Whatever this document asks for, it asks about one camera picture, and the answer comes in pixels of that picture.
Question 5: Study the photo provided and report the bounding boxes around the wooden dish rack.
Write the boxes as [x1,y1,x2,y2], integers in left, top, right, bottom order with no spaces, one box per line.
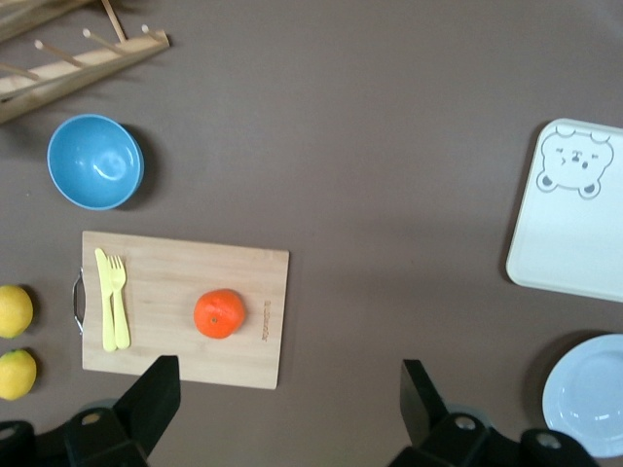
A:
[0,0,171,126]

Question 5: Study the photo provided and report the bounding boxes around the blue bowl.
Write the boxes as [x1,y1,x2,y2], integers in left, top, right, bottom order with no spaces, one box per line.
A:
[47,113,145,211]

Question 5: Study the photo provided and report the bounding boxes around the bamboo cutting board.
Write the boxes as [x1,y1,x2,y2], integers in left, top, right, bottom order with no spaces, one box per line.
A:
[72,230,291,390]

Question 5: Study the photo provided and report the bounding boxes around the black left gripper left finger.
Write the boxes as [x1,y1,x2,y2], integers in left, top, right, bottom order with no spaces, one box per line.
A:
[0,354,182,467]

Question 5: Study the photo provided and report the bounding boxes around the white ribbed round plate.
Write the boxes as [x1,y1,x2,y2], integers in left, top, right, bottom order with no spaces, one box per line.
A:
[541,333,623,459]

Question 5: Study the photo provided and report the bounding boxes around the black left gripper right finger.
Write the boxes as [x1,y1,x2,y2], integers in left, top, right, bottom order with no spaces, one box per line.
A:
[388,359,603,467]

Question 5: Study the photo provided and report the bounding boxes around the yellow lemon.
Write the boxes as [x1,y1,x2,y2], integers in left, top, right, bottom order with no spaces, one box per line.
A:
[0,284,35,340]
[0,347,38,402]

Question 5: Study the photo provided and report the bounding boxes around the cream bear print tray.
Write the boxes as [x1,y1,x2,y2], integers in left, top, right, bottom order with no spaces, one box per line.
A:
[505,118,623,304]

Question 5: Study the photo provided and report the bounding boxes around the yellow plastic fork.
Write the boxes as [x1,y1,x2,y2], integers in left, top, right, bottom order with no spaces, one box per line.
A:
[107,255,132,349]

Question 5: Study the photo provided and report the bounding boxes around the orange mandarin fruit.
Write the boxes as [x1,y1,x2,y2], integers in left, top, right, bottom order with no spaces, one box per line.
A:
[193,288,246,341]

